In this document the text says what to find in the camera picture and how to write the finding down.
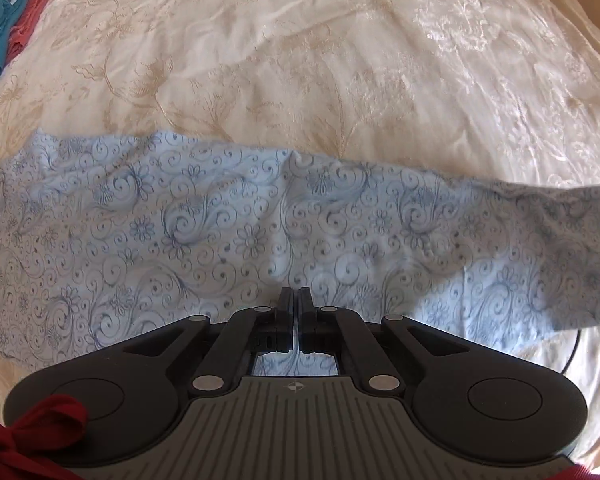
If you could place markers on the red folded garment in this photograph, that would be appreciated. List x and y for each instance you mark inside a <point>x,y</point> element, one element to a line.
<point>22,31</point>

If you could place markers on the cream floral bedspread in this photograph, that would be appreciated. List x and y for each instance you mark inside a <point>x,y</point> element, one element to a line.
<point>499,90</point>

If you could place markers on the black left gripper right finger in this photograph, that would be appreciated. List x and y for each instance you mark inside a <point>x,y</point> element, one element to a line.
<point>317,329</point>

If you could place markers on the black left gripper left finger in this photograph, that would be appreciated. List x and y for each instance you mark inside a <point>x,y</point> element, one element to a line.
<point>274,326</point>

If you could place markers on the light blue floral pants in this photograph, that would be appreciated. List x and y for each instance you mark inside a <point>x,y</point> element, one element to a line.
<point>106,238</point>

